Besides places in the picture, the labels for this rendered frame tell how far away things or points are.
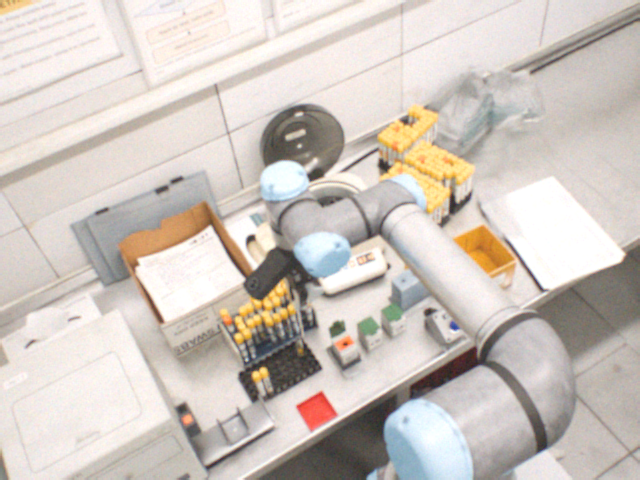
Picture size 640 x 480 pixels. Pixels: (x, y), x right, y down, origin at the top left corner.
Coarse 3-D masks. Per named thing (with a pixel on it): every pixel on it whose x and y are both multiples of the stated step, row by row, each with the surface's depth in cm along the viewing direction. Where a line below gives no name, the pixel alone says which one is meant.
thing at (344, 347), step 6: (342, 336) 149; (348, 336) 149; (336, 342) 148; (342, 342) 148; (348, 342) 148; (354, 342) 148; (336, 348) 148; (342, 348) 147; (348, 348) 147; (354, 348) 148; (336, 354) 151; (342, 354) 147; (348, 354) 148; (354, 354) 149; (342, 360) 148; (348, 360) 149
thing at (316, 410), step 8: (320, 392) 149; (312, 400) 148; (320, 400) 148; (328, 400) 147; (296, 408) 147; (304, 408) 147; (312, 408) 147; (320, 408) 147; (328, 408) 147; (304, 416) 146; (312, 416) 146; (320, 416) 146; (328, 416) 145; (312, 424) 145; (320, 424) 144
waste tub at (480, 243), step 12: (480, 228) 163; (456, 240) 161; (468, 240) 164; (480, 240) 167; (492, 240) 161; (468, 252) 168; (480, 252) 169; (492, 252) 164; (504, 252) 159; (480, 264) 166; (492, 264) 166; (504, 264) 161; (492, 276) 154; (504, 276) 157; (504, 288) 162
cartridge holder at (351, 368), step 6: (330, 348) 153; (330, 354) 154; (336, 360) 152; (354, 360) 150; (360, 360) 151; (342, 366) 149; (348, 366) 150; (354, 366) 151; (360, 366) 151; (366, 366) 151; (342, 372) 151; (348, 372) 150; (354, 372) 150; (348, 378) 150
